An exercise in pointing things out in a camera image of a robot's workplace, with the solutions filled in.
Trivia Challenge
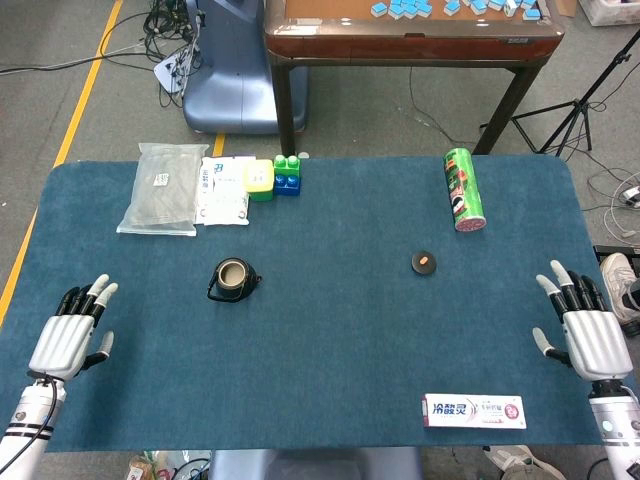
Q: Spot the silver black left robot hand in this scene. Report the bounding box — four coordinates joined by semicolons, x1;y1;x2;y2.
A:
27;273;120;381

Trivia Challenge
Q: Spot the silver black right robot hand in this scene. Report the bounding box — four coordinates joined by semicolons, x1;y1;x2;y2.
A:
531;258;634;386

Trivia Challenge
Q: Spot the black cup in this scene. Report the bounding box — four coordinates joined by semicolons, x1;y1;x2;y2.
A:
206;257;264;304

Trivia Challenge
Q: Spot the black round lid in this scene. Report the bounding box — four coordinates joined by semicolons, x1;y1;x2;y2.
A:
411;249;438;276

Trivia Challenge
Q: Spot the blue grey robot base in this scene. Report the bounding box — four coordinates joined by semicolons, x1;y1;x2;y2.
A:
182;0;309;136

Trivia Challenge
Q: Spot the yellow-lidded green box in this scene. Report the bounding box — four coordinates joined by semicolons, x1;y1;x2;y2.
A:
242;159;276;203

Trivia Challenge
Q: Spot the white grey sneaker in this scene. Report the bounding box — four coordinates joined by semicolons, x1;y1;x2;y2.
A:
487;444;566;480
599;252;640;326

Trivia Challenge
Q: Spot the white pink toothpaste box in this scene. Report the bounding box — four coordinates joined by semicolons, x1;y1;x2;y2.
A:
422;393;528;430

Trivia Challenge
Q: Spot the clear plastic bag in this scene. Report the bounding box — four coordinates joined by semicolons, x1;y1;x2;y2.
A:
127;449;212;480

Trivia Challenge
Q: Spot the grey plastic bag package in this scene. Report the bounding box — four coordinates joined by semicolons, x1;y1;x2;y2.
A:
115;142;210;237

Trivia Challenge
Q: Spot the green chips can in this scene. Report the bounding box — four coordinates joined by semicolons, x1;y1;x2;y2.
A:
442;147;489;234

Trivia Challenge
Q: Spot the white wipes packet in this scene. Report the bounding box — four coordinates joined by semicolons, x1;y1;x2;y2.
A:
194;155;257;227

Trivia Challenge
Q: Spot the black tripod stand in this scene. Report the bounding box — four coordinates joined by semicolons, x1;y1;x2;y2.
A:
479;29;640;156

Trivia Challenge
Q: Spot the blue felt table mat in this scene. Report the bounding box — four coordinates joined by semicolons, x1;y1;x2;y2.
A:
0;155;634;454

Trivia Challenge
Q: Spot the blue toy block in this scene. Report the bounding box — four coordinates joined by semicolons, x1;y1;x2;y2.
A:
273;173;302;197

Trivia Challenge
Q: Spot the blue grey robot torso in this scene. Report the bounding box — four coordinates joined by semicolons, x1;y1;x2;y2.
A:
208;446;425;480

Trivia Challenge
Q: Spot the green toy block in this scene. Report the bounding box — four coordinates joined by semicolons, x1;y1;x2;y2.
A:
273;154;302;179

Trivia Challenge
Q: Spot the white power strip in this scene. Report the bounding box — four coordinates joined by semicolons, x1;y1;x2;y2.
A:
153;47;199;96

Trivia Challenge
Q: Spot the white storage basket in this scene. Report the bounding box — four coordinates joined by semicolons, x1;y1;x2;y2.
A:
579;0;640;27

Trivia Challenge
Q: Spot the brown mahjong table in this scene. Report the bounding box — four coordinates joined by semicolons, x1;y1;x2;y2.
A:
263;0;566;159

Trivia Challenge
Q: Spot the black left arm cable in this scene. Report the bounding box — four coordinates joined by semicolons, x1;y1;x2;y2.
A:
0;372;59;467

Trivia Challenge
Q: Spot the white charger cable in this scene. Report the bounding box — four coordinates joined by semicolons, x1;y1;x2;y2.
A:
584;167;640;241

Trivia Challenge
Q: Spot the black cable bundle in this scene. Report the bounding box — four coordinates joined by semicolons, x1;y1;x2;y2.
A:
142;0;206;109

